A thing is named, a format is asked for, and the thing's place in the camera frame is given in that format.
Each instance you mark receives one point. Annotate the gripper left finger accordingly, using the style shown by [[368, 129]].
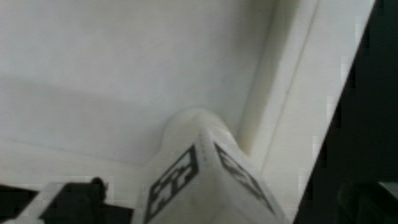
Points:
[[78, 206]]

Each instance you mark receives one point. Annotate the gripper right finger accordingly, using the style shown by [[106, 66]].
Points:
[[368, 203]]

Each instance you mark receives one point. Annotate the white square table top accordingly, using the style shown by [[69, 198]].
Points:
[[112, 61]]

